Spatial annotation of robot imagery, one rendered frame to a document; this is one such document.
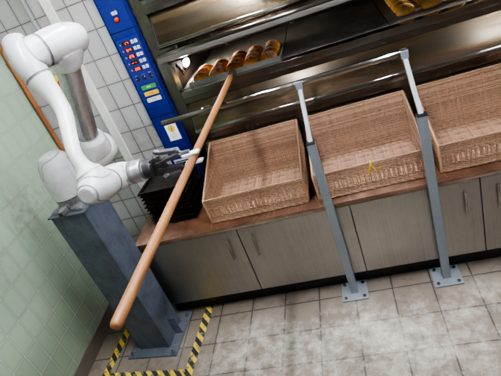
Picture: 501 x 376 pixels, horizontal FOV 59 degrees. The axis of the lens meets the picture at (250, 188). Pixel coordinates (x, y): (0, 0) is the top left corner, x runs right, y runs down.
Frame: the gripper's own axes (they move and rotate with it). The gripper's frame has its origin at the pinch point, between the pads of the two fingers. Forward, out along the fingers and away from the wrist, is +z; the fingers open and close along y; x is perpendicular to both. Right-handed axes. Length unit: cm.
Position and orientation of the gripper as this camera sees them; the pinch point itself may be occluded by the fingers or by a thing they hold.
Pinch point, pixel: (192, 157)
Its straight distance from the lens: 168.3
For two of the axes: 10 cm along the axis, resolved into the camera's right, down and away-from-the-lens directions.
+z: 9.4, -2.1, -2.6
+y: 3.2, 8.2, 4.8
